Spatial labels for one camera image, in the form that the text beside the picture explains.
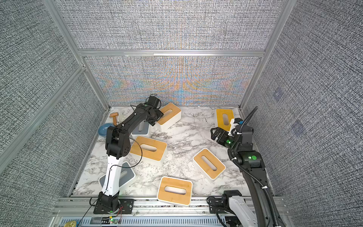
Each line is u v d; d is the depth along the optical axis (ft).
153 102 2.74
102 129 3.37
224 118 3.41
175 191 2.51
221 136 2.02
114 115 3.70
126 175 2.67
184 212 2.40
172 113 3.41
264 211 1.30
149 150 2.76
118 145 1.96
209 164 2.88
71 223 2.14
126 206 2.41
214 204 2.42
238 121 2.06
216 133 2.09
